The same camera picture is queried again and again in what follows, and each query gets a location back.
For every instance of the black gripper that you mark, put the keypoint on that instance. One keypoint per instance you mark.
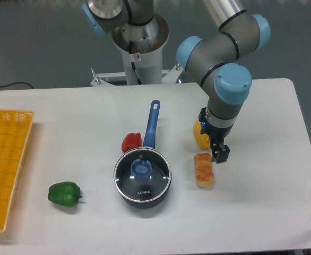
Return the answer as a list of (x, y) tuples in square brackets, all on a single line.
[(217, 129)]

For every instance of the glass lid with blue knob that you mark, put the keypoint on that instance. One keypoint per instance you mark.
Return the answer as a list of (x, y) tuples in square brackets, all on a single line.
[(142, 174)]

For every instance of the red bell pepper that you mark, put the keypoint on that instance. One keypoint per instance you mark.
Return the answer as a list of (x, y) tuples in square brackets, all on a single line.
[(131, 141)]

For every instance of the toasted bread loaf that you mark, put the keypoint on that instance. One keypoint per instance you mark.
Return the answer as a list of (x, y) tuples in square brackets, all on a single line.
[(203, 170)]

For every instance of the yellow bell pepper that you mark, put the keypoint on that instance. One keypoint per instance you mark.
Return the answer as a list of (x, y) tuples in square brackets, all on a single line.
[(202, 140)]

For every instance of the green bell pepper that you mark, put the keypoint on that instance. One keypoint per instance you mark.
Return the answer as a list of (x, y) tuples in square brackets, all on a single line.
[(64, 194)]

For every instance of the yellow woven basket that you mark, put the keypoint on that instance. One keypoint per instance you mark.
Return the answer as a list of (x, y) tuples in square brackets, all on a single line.
[(15, 127)]

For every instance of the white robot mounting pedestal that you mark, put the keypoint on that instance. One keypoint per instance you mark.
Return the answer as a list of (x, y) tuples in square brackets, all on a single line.
[(141, 49)]

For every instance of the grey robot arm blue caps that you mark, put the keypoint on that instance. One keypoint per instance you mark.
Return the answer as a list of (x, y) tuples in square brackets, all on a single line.
[(213, 63)]

